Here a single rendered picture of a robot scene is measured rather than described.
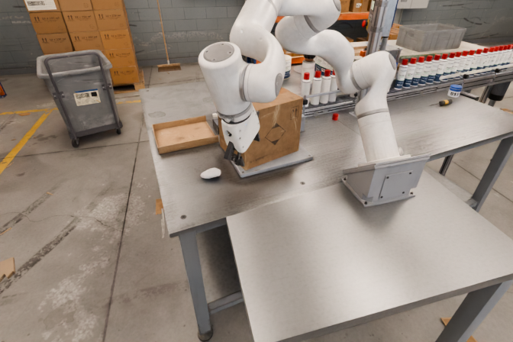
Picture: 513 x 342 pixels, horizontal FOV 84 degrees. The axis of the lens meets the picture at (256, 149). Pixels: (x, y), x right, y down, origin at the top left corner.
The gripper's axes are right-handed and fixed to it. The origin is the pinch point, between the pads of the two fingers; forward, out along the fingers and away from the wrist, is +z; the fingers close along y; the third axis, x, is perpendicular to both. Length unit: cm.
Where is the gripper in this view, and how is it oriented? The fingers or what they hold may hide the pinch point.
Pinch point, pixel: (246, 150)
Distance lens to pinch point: 79.8
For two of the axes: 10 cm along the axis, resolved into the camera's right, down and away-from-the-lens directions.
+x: -8.8, -2.9, 3.8
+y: 4.6, -7.5, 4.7
